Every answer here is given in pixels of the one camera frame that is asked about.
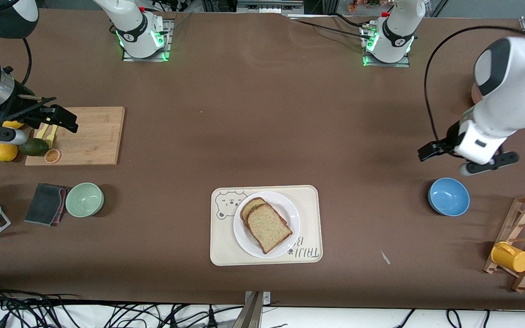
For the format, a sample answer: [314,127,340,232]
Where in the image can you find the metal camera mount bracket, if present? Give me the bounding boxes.
[237,291,271,328]

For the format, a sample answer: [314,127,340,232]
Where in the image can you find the blue bowl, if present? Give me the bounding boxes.
[428,177,471,217]

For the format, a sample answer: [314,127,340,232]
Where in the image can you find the dark green avocado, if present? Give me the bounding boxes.
[18,138,50,157]

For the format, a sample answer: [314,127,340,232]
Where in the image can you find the wooden cutting board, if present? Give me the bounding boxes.
[25,107,125,166]

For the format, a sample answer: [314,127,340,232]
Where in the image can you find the brown crust bread slice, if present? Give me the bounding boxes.
[246,203,293,255]
[240,197,268,222]

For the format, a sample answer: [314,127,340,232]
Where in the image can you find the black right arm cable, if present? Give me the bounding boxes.
[0,36,33,123]

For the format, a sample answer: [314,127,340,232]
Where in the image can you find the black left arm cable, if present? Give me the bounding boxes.
[424,25,525,143]

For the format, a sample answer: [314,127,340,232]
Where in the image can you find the yellow mug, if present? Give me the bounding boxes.
[491,241,525,273]

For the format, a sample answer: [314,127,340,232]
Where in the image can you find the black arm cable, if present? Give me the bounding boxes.
[424,25,525,143]
[0,36,33,123]

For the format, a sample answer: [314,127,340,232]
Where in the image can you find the round white plate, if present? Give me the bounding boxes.
[233,191,301,259]

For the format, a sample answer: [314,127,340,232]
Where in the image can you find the wooden mug rack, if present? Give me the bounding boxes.
[483,192,525,293]

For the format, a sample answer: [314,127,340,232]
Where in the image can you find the round orange-yellow fruit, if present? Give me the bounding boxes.
[0,143,19,163]

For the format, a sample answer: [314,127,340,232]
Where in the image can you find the mint green bowl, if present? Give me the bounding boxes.
[65,182,105,218]

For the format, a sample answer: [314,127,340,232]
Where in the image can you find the black cable bundle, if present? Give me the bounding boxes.
[0,279,245,328]

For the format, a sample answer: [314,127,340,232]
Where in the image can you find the folded grey cloth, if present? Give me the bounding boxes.
[24,183,72,227]

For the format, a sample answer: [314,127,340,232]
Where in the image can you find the cream bear print tray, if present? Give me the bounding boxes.
[210,184,324,267]

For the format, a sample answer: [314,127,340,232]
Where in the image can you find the grey metal box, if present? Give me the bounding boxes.
[237,0,305,15]

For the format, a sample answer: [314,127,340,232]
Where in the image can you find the black cable on table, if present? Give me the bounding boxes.
[285,14,375,41]

